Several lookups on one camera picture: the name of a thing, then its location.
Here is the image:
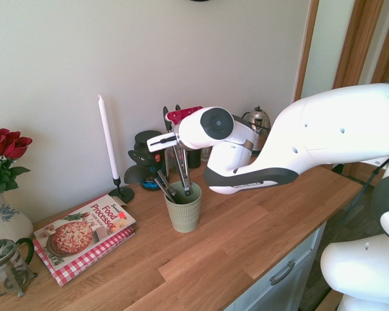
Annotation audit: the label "red checkered book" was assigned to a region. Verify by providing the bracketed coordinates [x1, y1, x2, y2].
[33, 225, 137, 288]

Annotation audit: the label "white vase with blue flowers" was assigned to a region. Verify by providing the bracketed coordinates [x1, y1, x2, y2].
[0, 187, 34, 288]

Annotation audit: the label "black shaker bottle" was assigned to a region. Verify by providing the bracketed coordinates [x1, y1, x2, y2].
[186, 147, 204, 169]

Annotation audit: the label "tall white candle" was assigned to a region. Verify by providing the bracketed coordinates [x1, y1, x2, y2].
[97, 94, 121, 180]

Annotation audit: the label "wooden door frame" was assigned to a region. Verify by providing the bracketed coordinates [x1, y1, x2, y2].
[289, 0, 321, 103]

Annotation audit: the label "red metal tongs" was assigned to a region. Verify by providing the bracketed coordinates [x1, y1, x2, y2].
[165, 106, 204, 198]

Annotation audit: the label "white cabinet drawer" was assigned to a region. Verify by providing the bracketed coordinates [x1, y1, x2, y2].
[226, 222, 327, 311]

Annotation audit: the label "metal drawer handle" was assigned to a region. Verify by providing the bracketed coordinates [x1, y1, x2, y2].
[269, 260, 296, 286]

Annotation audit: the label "black candle holder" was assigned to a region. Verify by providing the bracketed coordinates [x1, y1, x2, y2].
[108, 176, 135, 205]

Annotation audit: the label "wooden door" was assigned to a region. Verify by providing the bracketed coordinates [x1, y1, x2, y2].
[329, 0, 389, 182]

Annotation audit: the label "glass French press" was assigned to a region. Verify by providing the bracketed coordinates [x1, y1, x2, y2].
[0, 237, 39, 298]

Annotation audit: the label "stainless steel kettle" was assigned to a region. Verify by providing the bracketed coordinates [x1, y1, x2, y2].
[241, 106, 273, 157]

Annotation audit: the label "Food Processor cookbook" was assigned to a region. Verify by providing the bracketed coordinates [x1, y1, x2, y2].
[33, 193, 137, 273]

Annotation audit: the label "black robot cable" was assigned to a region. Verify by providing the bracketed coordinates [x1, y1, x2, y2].
[338, 150, 389, 228]

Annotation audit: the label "green ribbed utensil holder cup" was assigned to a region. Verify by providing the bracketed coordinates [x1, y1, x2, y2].
[163, 181, 203, 234]

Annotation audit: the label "red rose bouquet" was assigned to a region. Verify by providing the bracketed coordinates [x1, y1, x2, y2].
[0, 128, 34, 195]

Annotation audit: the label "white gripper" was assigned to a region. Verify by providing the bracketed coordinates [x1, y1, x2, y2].
[146, 104, 182, 154]

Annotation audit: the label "black tipped metal tongs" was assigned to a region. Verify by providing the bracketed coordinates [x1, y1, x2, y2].
[124, 149, 180, 204]

